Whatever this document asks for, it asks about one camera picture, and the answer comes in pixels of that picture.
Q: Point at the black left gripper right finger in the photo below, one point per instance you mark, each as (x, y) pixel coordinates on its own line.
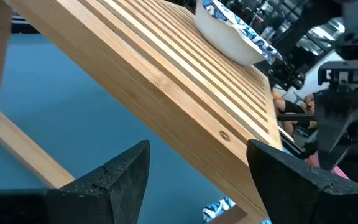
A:
(291, 193)

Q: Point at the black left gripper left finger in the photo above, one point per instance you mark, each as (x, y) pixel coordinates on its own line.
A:
(104, 193)

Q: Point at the pink bowl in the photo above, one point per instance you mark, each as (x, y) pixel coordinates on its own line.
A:
(339, 172)

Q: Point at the blue floral paper bowl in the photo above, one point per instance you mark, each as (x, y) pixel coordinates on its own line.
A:
(225, 40)
(217, 210)

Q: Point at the wooden slatted shelf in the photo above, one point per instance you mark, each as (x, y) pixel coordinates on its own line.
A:
(166, 77)

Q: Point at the person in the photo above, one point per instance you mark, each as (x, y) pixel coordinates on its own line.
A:
(292, 107)

